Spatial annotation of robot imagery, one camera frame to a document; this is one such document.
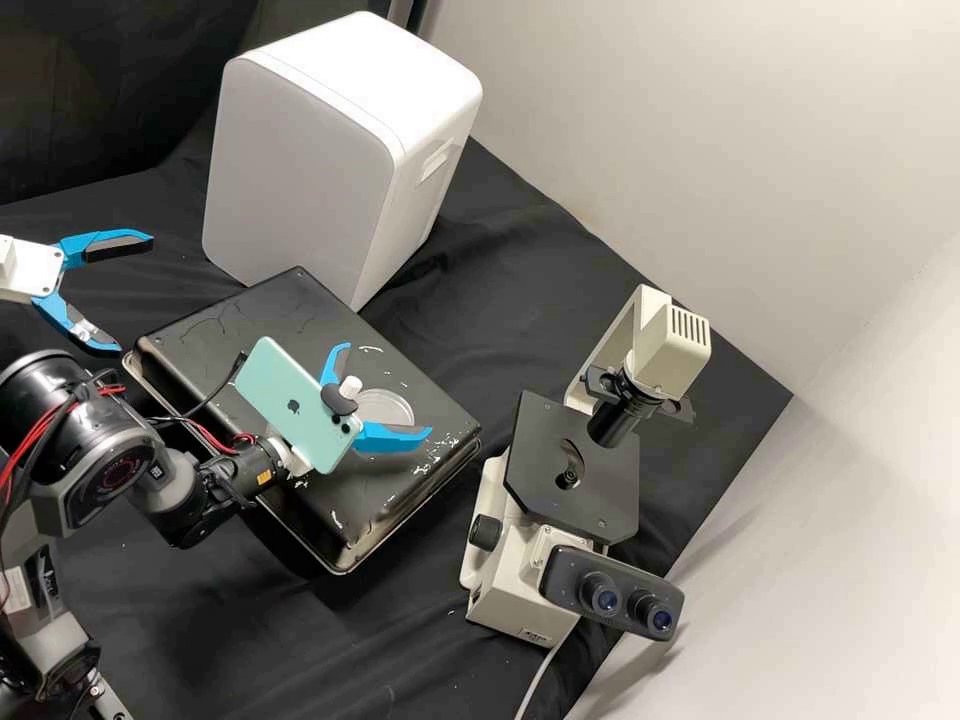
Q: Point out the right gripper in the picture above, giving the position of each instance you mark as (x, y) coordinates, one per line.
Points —
(297, 459)

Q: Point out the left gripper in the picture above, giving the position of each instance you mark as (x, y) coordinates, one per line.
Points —
(30, 266)

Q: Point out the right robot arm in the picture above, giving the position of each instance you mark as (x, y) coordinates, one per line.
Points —
(90, 450)

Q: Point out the petri dish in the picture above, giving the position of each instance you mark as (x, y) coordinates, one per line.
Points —
(391, 409)

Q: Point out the cream microscope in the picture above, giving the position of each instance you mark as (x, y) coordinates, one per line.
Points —
(517, 555)

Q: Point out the black tray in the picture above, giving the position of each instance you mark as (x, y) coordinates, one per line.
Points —
(225, 330)

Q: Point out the white box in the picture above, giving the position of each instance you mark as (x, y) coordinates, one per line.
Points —
(315, 157)

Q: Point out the right wrist camera phone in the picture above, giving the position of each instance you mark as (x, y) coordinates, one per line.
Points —
(289, 397)

